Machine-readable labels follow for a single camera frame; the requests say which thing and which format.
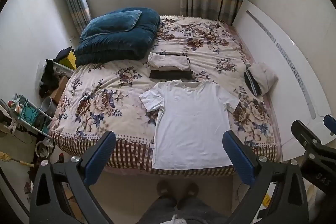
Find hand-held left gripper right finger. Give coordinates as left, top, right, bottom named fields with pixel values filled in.
left=223, top=131, right=309, bottom=224

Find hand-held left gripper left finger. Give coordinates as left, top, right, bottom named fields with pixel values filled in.
left=29, top=131, right=117, bottom=224

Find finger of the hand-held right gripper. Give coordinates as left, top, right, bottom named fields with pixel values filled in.
left=324, top=114, right=336, bottom=135
left=291, top=120, right=330, bottom=152

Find white t-shirt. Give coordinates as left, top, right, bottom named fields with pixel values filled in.
left=139, top=80, right=240, bottom=170

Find dark clothes heap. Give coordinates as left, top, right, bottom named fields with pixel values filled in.
left=39, top=47, right=72, bottom=98

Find folded dark clothes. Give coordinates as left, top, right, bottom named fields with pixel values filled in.
left=149, top=56, right=194, bottom=81

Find folded white clothes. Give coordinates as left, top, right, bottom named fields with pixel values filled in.
left=147, top=52, right=190, bottom=72

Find floral bed blanket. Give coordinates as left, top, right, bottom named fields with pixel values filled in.
left=50, top=15, right=282, bottom=176

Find brown slipper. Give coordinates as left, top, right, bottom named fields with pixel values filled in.
left=177, top=182, right=199, bottom=210

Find grey bucket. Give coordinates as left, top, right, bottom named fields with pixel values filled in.
left=41, top=96, right=57, bottom=115

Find white and striped garment bundle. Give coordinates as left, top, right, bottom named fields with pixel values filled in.
left=244, top=62, right=279, bottom=96

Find white headboard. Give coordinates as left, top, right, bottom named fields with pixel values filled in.
left=232, top=0, right=336, bottom=163

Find cardboard box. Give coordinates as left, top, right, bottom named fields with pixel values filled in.
left=50, top=76, right=70, bottom=105

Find person's grey trousers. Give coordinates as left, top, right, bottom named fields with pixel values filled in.
left=138, top=196, right=229, bottom=224

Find teal storage rack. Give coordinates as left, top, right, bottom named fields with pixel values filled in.
left=8, top=93, right=54, bottom=139

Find yellow box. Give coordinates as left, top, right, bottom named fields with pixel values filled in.
left=59, top=50, right=77, bottom=70

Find blue folded quilt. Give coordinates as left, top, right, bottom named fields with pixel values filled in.
left=75, top=7, right=161, bottom=66

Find blue pillow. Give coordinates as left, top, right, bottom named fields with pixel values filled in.
left=80, top=10, right=142, bottom=41

